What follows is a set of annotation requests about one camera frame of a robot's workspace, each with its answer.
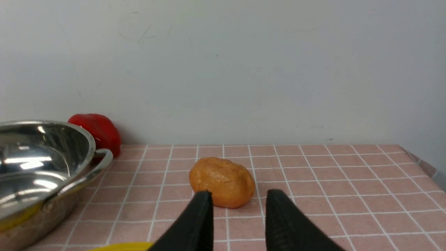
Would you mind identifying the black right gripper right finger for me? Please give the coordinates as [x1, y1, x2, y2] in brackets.
[266, 189, 344, 251]

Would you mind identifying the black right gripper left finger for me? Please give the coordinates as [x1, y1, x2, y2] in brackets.
[149, 191, 214, 251]

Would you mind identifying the yellow woven steamer lid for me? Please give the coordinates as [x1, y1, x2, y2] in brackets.
[89, 242, 154, 251]

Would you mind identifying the stainless steel pot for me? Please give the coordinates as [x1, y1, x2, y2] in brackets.
[0, 120, 113, 251]

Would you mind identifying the pink checkered tablecloth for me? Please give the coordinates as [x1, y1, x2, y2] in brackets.
[29, 145, 446, 251]

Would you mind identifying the red bell pepper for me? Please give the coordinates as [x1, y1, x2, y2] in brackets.
[68, 113, 122, 158]

